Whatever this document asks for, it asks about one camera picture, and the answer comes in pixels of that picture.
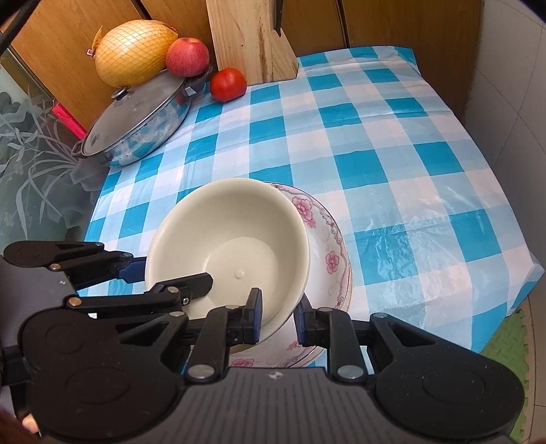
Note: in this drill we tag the pomelo in yellow net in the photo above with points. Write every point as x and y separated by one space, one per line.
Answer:
128 53

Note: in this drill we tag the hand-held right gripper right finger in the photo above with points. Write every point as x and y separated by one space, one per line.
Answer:
300 326

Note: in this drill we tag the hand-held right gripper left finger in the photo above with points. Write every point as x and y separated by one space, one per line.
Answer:
256 316

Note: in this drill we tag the red apple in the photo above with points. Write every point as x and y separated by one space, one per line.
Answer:
187 57

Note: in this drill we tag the red board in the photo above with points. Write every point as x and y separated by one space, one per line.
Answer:
68 119

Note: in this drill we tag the blue checked tablecloth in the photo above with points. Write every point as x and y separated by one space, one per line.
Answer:
384 170

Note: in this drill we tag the etched glass door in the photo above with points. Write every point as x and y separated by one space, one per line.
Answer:
38 170

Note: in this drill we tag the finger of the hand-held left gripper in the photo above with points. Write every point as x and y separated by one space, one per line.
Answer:
130 270
179 288

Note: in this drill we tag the green foam mat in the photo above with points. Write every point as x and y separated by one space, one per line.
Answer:
512 384

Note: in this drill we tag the large pink floral plate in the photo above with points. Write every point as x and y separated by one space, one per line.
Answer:
330 260

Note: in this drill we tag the glass pot lid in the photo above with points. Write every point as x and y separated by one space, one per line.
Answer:
132 113

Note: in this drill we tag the red tomato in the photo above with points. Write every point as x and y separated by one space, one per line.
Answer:
228 84

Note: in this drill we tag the wooden cabinet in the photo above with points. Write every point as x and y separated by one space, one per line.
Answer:
384 21

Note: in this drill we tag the wooden knife block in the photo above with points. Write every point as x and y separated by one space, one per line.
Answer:
247 42

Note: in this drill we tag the large cream bowl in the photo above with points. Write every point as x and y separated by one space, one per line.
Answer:
239 222

